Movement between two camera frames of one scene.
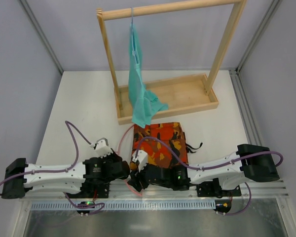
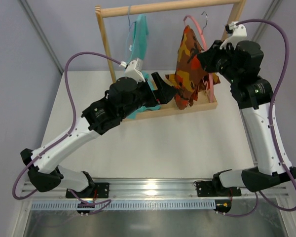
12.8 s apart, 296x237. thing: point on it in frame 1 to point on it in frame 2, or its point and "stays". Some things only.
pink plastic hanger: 118,147 to 201,29
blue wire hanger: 134,48 to 129,28
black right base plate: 213,189 stays
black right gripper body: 140,178 to 212,60
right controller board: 222,206 stays
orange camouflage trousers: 171,135 to 190,78
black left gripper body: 121,169 to 152,91
